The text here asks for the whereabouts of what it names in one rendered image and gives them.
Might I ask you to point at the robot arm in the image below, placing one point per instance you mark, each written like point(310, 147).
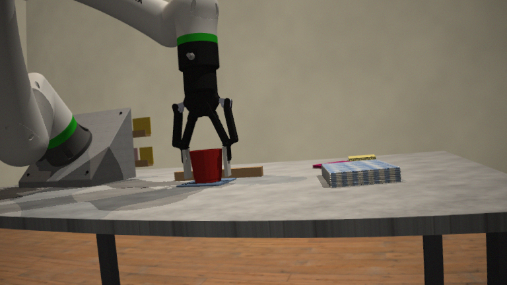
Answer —
point(26, 133)

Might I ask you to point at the dark red cup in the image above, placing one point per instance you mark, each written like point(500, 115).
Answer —
point(206, 165)

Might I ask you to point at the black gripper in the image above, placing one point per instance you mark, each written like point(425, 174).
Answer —
point(202, 99)

